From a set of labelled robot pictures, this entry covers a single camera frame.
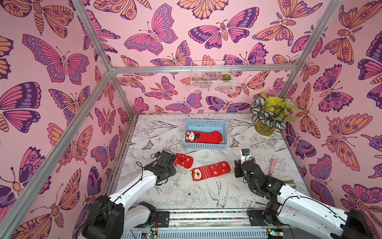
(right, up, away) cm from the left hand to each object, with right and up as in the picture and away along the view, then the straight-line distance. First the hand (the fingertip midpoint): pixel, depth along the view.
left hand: (173, 168), depth 88 cm
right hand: (+36, +6, -6) cm, 37 cm away
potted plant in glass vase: (+55, +32, -2) cm, 64 cm away
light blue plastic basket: (+20, +26, +22) cm, 39 cm away
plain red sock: (+25, +17, +14) cm, 33 cm away
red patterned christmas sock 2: (+6, +3, +7) cm, 9 cm away
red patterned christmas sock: (+28, -1, +3) cm, 28 cm away
